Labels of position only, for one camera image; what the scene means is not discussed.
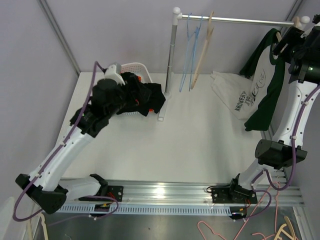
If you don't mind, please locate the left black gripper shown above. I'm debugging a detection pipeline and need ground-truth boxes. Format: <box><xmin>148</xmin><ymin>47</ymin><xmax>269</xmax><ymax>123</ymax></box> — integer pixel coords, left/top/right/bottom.
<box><xmin>106</xmin><ymin>76</ymin><xmax>152</xmax><ymax>119</ymax></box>

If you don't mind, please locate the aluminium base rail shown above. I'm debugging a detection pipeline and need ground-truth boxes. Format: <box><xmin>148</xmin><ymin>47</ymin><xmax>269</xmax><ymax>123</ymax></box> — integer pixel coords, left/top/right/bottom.
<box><xmin>57</xmin><ymin>177</ymin><xmax>306</xmax><ymax>207</ymax></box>

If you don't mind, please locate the metal clothes rack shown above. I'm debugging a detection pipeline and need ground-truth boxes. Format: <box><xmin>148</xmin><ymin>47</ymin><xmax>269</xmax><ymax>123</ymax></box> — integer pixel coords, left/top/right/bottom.
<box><xmin>158</xmin><ymin>7</ymin><xmax>311</xmax><ymax>122</ymax></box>

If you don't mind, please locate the orange t shirt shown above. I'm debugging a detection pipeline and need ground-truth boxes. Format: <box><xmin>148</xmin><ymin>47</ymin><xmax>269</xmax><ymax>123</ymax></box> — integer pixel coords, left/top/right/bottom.
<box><xmin>137</xmin><ymin>75</ymin><xmax>154</xmax><ymax>112</ymax></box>

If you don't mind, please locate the beige hanger on floor right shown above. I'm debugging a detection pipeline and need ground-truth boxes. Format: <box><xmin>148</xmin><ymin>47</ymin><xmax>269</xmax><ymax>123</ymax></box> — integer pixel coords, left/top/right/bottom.
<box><xmin>274</xmin><ymin>216</ymin><xmax>297</xmax><ymax>240</ymax></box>

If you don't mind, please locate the light blue wire hanger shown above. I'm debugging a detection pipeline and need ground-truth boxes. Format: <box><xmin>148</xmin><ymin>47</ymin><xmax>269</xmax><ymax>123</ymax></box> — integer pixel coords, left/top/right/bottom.
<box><xmin>188</xmin><ymin>15</ymin><xmax>203</xmax><ymax>91</ymax></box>
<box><xmin>179</xmin><ymin>15</ymin><xmax>195</xmax><ymax>93</ymax></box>

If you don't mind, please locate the green white raglan shirt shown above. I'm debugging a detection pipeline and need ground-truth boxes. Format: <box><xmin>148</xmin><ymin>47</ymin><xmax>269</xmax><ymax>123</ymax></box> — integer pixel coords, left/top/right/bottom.
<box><xmin>239</xmin><ymin>28</ymin><xmax>286</xmax><ymax>132</ymax></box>

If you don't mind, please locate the pink wire hanger on floor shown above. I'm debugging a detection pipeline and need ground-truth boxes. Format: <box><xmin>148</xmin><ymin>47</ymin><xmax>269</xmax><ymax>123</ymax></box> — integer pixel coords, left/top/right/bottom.
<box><xmin>196</xmin><ymin>181</ymin><xmax>281</xmax><ymax>240</ymax></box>

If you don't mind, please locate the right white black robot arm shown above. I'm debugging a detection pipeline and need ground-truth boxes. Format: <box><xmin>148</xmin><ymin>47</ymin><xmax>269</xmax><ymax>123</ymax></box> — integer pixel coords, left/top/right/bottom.
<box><xmin>227</xmin><ymin>14</ymin><xmax>320</xmax><ymax>204</ymax></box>

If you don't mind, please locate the beige wooden hanger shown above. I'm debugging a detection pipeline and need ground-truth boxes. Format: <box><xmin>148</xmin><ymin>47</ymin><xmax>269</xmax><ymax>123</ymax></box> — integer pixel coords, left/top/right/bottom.
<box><xmin>275</xmin><ymin>16</ymin><xmax>302</xmax><ymax>48</ymax></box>
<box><xmin>190</xmin><ymin>11</ymin><xmax>215</xmax><ymax>90</ymax></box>

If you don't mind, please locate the white cable duct strip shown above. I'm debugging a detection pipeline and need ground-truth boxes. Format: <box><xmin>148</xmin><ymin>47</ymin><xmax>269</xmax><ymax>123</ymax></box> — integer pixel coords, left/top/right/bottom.
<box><xmin>57</xmin><ymin>203</ymin><xmax>232</xmax><ymax>216</ymax></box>

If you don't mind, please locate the white plastic laundry basket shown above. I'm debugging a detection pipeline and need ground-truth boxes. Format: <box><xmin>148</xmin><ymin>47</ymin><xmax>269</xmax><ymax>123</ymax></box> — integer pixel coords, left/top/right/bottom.
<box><xmin>121</xmin><ymin>62</ymin><xmax>153</xmax><ymax>116</ymax></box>

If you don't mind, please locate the beige hanger on floor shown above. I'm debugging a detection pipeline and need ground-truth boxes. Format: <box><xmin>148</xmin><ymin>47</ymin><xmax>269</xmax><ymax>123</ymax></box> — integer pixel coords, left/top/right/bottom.
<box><xmin>26</xmin><ymin>212</ymin><xmax>49</xmax><ymax>240</ymax></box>
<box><xmin>274</xmin><ymin>216</ymin><xmax>297</xmax><ymax>240</ymax></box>

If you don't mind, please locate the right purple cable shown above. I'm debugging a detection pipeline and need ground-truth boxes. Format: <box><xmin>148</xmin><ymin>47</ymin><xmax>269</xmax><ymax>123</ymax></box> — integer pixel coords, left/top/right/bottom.
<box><xmin>232</xmin><ymin>87</ymin><xmax>320</xmax><ymax>223</ymax></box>

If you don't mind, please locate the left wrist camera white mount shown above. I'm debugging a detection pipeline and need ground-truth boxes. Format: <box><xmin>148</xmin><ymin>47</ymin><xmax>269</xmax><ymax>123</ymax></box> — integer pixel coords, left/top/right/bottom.
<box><xmin>104</xmin><ymin>62</ymin><xmax>126</xmax><ymax>85</ymax></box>

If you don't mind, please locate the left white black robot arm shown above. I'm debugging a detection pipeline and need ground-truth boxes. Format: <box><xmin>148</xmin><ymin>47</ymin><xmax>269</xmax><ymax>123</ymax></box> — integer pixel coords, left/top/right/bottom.
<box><xmin>15</xmin><ymin>72</ymin><xmax>150</xmax><ymax>214</ymax></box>

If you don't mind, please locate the black t shirt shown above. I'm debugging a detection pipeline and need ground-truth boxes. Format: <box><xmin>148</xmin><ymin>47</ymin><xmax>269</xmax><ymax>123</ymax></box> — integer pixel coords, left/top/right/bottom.
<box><xmin>117</xmin><ymin>72</ymin><xmax>166</xmax><ymax>117</ymax></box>

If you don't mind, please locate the beige hanger on floor left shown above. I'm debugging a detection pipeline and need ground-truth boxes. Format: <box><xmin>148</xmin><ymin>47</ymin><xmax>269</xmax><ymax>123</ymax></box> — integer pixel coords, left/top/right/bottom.
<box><xmin>26</xmin><ymin>212</ymin><xmax>49</xmax><ymax>240</ymax></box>

